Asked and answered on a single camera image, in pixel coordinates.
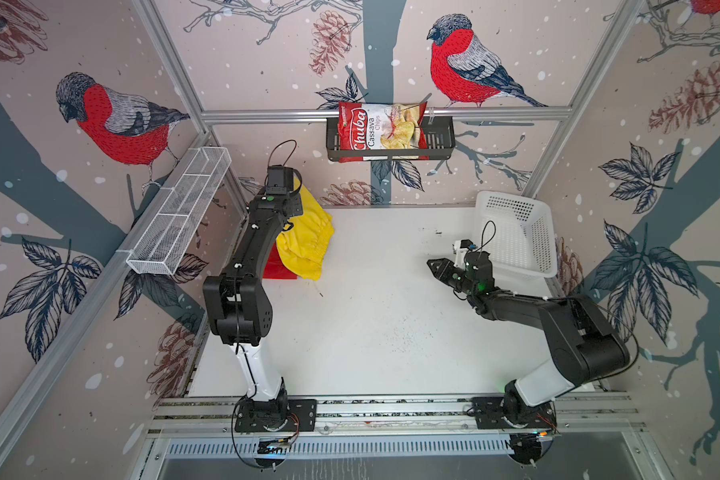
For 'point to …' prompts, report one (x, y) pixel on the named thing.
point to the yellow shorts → (306, 242)
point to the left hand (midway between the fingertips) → (284, 200)
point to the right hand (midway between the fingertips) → (426, 266)
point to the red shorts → (274, 267)
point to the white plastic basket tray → (517, 231)
